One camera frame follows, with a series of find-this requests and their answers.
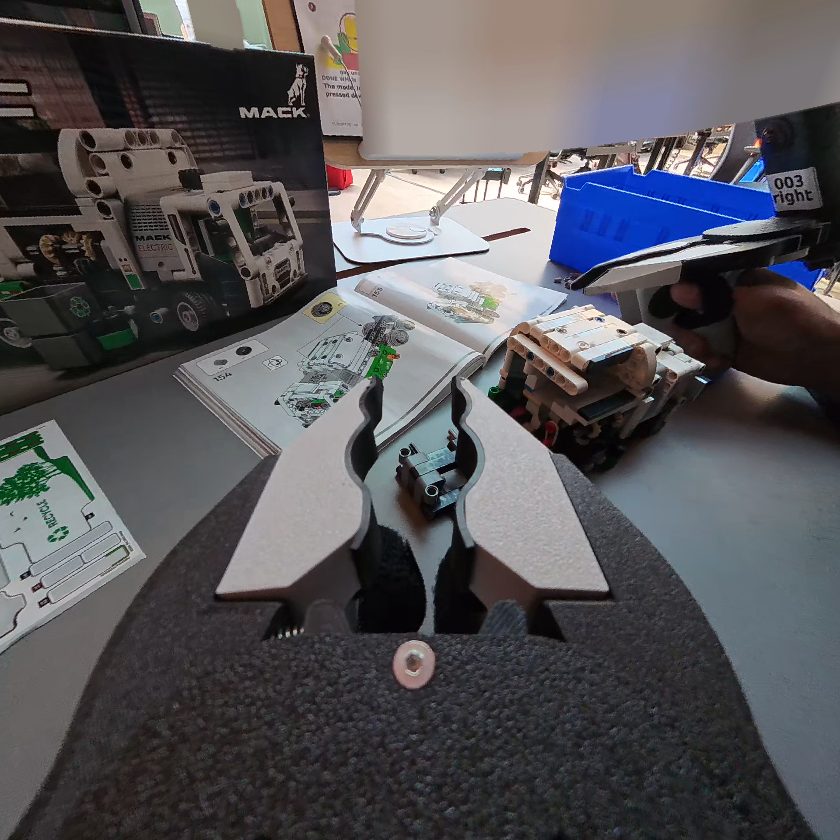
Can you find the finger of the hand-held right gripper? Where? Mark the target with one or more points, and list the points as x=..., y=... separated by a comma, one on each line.
x=649, y=279
x=649, y=254

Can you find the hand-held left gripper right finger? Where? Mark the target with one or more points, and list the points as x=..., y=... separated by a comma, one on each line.
x=538, y=525

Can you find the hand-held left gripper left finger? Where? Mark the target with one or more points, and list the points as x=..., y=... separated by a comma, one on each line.
x=302, y=525

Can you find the white lego truck model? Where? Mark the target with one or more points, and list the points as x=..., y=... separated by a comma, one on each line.
x=590, y=367

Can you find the small black lego assembly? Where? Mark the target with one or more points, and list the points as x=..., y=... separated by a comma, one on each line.
x=420, y=472

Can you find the lego instruction booklet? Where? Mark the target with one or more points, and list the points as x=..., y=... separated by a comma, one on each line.
x=315, y=348

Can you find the dark lego set box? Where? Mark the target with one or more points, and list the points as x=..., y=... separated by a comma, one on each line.
x=164, y=197

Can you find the person's right hand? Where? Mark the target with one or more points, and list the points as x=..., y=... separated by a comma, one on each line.
x=787, y=334

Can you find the blue plastic storage bin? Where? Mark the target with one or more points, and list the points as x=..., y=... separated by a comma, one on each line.
x=623, y=223

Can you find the green and white sticker sheet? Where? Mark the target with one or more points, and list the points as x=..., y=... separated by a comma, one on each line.
x=59, y=525

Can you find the silver folding stand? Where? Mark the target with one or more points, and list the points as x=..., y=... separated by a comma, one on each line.
x=407, y=246

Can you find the red plastic bin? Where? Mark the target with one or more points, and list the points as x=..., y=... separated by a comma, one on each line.
x=338, y=180

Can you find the instruction sheet on wooden board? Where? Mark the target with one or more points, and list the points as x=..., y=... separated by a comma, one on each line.
x=338, y=79

